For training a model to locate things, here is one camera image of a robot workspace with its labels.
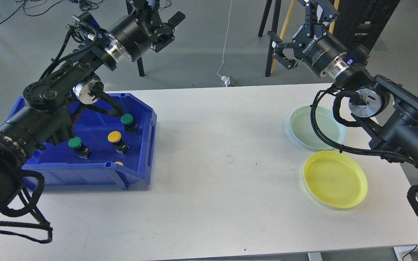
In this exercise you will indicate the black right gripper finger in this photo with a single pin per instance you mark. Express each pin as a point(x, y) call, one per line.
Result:
point(320, 12)
point(278, 48)

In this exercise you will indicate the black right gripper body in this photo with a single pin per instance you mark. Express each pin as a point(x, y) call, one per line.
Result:
point(318, 48)

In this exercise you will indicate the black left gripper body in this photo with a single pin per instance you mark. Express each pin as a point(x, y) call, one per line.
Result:
point(132, 35)

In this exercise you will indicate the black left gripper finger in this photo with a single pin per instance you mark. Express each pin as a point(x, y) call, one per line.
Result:
point(172, 22)
point(162, 41)

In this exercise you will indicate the green push button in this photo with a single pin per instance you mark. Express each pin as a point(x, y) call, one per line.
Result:
point(80, 149)
point(129, 123)

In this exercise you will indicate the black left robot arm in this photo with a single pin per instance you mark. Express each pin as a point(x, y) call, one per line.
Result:
point(55, 102)

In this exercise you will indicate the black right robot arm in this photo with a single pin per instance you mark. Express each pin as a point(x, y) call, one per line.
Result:
point(384, 109)

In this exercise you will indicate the light green plate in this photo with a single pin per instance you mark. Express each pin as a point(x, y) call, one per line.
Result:
point(301, 128)

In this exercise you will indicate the yellow plate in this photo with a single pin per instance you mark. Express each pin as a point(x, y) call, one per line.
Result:
point(335, 179)

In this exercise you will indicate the black stand legs left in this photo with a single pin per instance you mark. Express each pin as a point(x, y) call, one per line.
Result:
point(140, 67)

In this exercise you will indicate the black stand legs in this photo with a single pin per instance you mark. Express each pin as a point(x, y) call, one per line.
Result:
point(140, 67)
point(272, 21)

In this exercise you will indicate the black cabinet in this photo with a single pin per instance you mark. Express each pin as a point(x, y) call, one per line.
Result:
point(361, 22)

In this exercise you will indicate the wooden leg left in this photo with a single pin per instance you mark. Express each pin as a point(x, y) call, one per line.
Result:
point(284, 28)

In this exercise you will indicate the black stand legs right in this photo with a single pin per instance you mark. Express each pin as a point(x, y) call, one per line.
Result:
point(272, 21)

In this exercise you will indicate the white power plug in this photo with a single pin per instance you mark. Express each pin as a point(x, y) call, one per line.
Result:
point(226, 80)

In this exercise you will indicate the blue plastic bin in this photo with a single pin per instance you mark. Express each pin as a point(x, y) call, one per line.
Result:
point(60, 166)

